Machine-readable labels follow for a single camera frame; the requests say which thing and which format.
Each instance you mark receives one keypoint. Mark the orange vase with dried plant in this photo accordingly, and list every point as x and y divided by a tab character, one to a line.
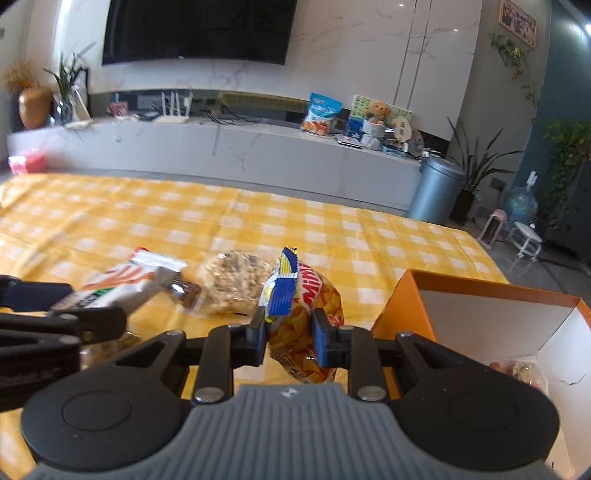
34	108

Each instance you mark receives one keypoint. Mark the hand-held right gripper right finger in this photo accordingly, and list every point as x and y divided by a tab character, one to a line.
321	339

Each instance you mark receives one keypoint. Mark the small pink photo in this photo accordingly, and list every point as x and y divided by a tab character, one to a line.
119	109

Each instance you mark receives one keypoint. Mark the white router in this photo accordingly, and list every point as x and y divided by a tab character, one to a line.
171	119

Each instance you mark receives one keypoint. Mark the white flat set-top box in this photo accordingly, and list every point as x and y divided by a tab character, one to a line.
348	141

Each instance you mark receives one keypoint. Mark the long-leaf potted plant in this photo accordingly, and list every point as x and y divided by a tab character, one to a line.
471	175

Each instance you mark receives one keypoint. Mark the framed wall picture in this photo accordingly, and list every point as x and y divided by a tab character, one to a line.
518	21

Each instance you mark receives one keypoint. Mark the plant in glass vase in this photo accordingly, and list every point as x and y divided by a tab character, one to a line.
67	87

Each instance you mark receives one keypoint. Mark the round beige hand fan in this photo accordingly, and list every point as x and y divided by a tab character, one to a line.
401	130

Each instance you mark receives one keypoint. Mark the brown teddy bear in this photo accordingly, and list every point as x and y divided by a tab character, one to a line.
378	112

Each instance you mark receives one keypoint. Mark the white leaning frame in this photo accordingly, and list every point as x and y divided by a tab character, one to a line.
82	106

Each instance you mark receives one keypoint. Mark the white marble tv console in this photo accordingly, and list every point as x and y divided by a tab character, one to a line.
277	157

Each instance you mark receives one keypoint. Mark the trailing pothos plant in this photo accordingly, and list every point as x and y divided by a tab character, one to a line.
570	152

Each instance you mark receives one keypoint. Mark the pink box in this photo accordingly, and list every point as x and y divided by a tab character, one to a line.
27	164

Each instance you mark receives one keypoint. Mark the green nut snack packet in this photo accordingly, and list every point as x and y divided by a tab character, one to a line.
111	348

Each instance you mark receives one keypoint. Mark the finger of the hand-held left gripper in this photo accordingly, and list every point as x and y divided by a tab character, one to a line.
27	293
92	323

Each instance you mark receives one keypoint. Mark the water jug with pump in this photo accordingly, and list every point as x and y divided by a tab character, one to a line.
521	203

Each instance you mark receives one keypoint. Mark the blue-grey drawer cabinet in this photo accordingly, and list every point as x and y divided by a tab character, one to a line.
577	240

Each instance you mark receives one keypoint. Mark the hanging vine plant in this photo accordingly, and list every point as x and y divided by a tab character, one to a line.
512	55

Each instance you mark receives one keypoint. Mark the teddy bear in basket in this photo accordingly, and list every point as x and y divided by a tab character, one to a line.
356	115

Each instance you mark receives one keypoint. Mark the white round stool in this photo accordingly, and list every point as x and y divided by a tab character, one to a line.
525	230

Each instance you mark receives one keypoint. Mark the blue snack bag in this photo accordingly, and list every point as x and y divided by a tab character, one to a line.
321	115

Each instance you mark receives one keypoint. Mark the orange cardboard box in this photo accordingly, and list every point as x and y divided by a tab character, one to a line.
408	309

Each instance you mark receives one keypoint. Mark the black wall television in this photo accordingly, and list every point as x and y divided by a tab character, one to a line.
198	27

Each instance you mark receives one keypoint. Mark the yellow chips packet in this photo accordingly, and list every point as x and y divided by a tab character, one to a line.
295	295

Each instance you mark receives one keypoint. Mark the clear mixed candy bag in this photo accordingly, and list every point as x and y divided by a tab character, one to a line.
519	376

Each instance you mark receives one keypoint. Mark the white green long snack packet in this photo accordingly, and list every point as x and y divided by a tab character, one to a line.
120	281

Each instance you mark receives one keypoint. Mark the round rice cracker packet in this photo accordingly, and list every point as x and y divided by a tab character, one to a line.
231	281

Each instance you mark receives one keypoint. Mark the brown small snack packet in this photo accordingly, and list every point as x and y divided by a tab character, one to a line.
187	293

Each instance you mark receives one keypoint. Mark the yellow checked tablecloth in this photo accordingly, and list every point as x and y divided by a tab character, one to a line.
184	217

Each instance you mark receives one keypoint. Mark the patterned hand fan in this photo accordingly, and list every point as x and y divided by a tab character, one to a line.
416	144

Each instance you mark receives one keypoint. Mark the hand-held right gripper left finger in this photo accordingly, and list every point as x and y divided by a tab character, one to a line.
258	332

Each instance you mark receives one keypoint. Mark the small pink heater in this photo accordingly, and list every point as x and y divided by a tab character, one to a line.
491	230

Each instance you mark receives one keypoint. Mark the blue-grey trash can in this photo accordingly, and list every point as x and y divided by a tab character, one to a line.
434	191

